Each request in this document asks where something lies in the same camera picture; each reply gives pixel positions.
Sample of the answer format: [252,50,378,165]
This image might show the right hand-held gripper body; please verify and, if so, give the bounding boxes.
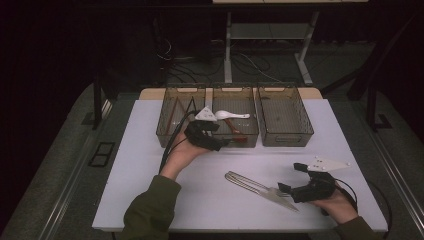
[290,156,351,204]

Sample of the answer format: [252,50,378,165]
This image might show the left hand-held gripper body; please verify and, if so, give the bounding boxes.
[184,105,231,152]

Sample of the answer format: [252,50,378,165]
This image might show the brown wooden spoon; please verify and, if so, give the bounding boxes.
[223,118,249,144]

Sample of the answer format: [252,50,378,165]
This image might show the white ceramic spoon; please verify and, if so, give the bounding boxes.
[214,109,252,121]

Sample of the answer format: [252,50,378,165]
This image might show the steel fork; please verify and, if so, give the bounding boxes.
[228,170,292,198]

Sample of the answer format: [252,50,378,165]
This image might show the clear grey plastic bin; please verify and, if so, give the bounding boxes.
[155,83,207,149]
[210,82,260,149]
[255,82,315,148]

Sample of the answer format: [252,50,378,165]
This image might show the person's left hand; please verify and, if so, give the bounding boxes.
[168,123,212,164]

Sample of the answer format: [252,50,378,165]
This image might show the person's right hand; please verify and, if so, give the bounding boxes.
[308,189,359,225]

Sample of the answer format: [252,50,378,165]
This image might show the black metal stand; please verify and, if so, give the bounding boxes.
[364,76,394,133]
[92,71,116,131]

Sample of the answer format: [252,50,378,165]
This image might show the left hand-held gripper cable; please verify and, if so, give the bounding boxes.
[159,109,201,173]

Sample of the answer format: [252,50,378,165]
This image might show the hand-held gripper cable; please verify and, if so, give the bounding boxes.
[334,178,394,234]
[159,109,201,173]

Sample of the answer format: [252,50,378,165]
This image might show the right hand-held gripper cable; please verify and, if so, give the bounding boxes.
[334,178,394,234]

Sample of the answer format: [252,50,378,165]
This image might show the bundle of black floor cables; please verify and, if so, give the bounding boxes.
[156,33,271,84]

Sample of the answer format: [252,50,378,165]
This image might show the white floor cable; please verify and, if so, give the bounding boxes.
[239,52,283,83]

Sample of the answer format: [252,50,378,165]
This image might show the grey metal desk frame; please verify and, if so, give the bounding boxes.
[212,0,369,86]

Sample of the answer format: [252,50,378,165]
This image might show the aluminium rail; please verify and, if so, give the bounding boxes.
[34,98,114,240]
[358,121,424,233]

